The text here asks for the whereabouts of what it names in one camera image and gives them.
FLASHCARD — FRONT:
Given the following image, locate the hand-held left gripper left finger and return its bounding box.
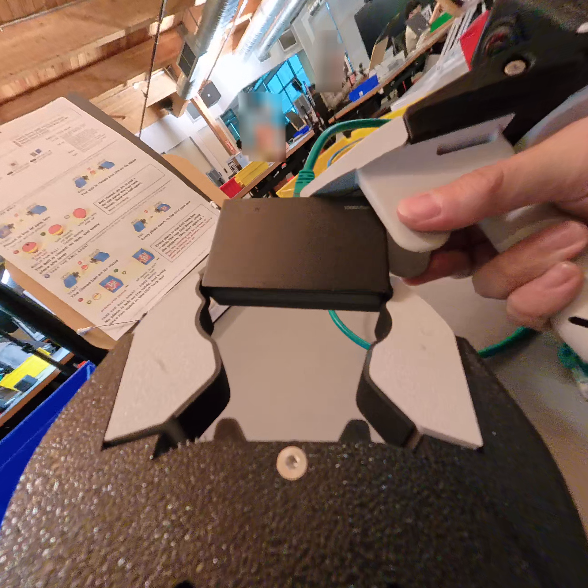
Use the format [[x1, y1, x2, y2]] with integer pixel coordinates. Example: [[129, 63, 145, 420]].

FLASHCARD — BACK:
[[103, 275, 230, 448]]

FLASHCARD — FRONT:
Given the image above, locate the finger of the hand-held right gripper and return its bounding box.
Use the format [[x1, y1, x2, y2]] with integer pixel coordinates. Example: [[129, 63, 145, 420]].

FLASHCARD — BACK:
[[300, 117, 410, 199]]

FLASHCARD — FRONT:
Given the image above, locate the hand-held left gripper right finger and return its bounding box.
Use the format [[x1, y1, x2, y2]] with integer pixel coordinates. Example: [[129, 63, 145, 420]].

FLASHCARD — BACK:
[[356, 286, 484, 450]]

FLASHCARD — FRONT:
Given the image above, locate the green ethernet cable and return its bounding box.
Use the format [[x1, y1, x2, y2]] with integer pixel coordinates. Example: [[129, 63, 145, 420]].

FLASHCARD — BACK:
[[293, 118, 540, 360]]

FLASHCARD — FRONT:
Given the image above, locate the yellow plastic bin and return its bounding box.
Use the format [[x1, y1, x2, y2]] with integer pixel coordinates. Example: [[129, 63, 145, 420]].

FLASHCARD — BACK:
[[276, 108, 407, 199], [234, 161, 276, 187]]

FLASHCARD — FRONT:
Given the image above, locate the black network switch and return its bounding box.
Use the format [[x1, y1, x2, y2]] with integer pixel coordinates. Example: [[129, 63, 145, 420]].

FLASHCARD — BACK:
[[200, 198, 394, 313]]

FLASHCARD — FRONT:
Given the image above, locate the person's right hand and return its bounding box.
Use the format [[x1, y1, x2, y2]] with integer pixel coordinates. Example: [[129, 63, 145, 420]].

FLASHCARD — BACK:
[[396, 115, 588, 331]]

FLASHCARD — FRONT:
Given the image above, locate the blue plastic bin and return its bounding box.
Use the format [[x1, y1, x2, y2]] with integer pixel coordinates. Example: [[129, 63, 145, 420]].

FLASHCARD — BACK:
[[0, 360, 96, 522], [348, 73, 380, 103]]

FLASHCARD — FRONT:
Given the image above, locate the instruction sheet board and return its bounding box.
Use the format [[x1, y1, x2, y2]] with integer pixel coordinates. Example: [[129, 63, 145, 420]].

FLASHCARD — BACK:
[[0, 94, 230, 350]]

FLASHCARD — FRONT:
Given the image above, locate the silver ventilation duct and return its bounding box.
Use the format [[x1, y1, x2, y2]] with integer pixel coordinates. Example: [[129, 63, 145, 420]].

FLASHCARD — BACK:
[[257, 0, 309, 62], [177, 0, 230, 101]]

